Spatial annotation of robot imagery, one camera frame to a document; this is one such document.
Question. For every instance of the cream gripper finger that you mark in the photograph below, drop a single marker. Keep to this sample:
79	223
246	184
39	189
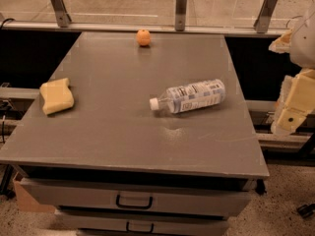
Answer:
282	44
296	102

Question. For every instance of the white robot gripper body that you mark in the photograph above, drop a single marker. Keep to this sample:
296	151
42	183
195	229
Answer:
304	46

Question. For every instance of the clear blue plastic bottle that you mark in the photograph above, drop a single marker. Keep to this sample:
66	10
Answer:
190	97

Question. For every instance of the orange fruit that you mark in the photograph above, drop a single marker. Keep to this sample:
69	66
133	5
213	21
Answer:
143	37

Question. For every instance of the upper grey drawer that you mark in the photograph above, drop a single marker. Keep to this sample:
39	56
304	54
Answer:
61	193

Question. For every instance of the grey drawer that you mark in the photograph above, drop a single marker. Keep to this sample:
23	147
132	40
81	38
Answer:
61	193
148	225

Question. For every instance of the yellow sponge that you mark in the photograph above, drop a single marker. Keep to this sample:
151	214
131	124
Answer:
56	95

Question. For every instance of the lower grey drawer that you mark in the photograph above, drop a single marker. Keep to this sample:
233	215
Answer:
148	225

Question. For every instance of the right metal railing bracket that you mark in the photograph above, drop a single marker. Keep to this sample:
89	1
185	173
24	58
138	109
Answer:
263	20

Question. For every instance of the metal railing bracket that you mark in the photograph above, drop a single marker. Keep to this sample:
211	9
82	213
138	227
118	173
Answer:
263	20
180	15
63	19

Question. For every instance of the middle metal railing bracket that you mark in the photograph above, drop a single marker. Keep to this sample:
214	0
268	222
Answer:
180	15

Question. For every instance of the left metal railing bracket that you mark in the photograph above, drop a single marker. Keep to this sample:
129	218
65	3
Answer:
63	19

